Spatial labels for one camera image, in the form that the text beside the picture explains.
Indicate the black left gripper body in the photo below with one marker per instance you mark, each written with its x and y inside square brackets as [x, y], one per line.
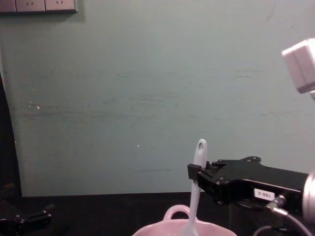
[14, 222]

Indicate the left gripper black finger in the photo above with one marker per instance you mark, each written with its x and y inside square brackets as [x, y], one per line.
[40, 213]

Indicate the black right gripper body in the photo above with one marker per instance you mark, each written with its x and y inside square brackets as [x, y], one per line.
[248, 177]

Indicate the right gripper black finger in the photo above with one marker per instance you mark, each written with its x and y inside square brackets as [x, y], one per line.
[205, 180]
[213, 165]

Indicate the white plastic spoon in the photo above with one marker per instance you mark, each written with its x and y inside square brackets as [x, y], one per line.
[198, 157]

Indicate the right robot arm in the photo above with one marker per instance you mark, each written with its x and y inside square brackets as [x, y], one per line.
[300, 66]

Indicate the black mesh-fronted box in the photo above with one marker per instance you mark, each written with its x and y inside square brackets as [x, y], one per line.
[246, 218]

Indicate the black table cloth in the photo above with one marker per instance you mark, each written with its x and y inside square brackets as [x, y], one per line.
[110, 214]

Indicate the dark upright panel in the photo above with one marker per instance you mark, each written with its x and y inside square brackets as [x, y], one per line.
[8, 137]

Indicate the grey wall socket panel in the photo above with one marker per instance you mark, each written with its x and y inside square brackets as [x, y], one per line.
[37, 5]

